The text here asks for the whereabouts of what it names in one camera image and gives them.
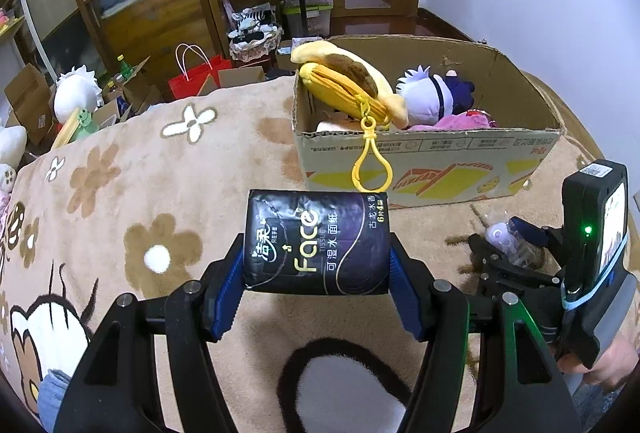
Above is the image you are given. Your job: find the large cardboard box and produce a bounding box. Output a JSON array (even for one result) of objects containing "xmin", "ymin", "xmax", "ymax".
[{"xmin": 292, "ymin": 35, "xmax": 562, "ymax": 208}]

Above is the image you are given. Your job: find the person's right hand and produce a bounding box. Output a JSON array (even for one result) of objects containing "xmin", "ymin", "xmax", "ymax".
[{"xmin": 558, "ymin": 333, "xmax": 639, "ymax": 392}]

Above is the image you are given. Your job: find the white round plush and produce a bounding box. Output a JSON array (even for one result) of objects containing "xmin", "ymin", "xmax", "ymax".
[{"xmin": 53, "ymin": 64, "xmax": 104, "ymax": 124}]

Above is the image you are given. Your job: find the beige patterned blanket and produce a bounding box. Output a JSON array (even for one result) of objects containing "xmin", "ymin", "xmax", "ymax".
[{"xmin": 0, "ymin": 71, "xmax": 616, "ymax": 433}]

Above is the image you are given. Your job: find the yellow plush toy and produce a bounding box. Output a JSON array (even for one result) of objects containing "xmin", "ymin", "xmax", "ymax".
[{"xmin": 291, "ymin": 40, "xmax": 409, "ymax": 193}]

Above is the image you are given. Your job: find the black Face tissue pack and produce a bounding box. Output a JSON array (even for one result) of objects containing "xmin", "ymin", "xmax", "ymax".
[{"xmin": 243, "ymin": 189, "xmax": 390, "ymax": 297}]

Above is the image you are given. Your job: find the red paper shopping bag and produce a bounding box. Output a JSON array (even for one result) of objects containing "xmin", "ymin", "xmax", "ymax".
[{"xmin": 168, "ymin": 43, "xmax": 232, "ymax": 100}]

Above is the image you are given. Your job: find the small brown cardboard box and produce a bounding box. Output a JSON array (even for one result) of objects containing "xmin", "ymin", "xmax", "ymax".
[{"xmin": 4, "ymin": 63, "xmax": 52, "ymax": 146}]

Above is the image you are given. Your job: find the white bunny plush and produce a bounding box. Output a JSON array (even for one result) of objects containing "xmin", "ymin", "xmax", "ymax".
[{"xmin": 0, "ymin": 125, "xmax": 27, "ymax": 194}]

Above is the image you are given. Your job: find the clear small toy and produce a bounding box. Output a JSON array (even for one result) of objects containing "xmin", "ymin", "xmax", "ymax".
[{"xmin": 469, "ymin": 204, "xmax": 546, "ymax": 271}]

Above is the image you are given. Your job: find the purple-haired plush doll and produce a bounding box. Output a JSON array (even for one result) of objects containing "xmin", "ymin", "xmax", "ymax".
[{"xmin": 396, "ymin": 66, "xmax": 475, "ymax": 126}]

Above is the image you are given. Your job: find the pink plush toy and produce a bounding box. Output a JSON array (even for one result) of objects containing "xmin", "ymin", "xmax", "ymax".
[{"xmin": 409, "ymin": 109, "xmax": 497, "ymax": 132}]

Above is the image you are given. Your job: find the green frog toy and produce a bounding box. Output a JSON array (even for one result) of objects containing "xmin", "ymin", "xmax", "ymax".
[{"xmin": 51, "ymin": 109, "xmax": 100, "ymax": 149}]

